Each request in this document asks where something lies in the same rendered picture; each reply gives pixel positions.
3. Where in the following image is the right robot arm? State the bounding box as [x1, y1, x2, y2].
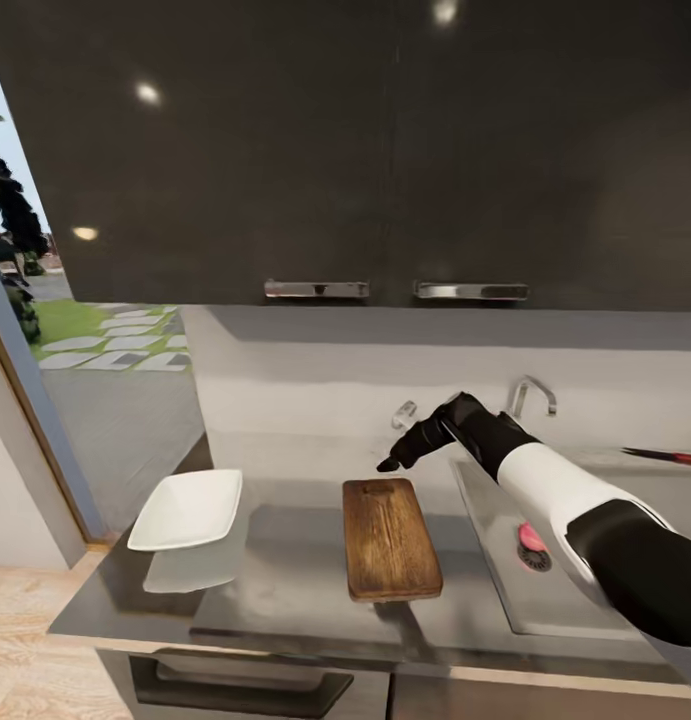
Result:
[377, 391, 691, 687]

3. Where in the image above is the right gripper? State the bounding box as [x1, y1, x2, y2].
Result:
[377, 421, 446, 472]

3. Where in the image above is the vidalia onion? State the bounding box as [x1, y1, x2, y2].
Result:
[518, 522, 550, 552]

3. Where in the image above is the cutting board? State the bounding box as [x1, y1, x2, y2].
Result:
[342, 478, 444, 597]

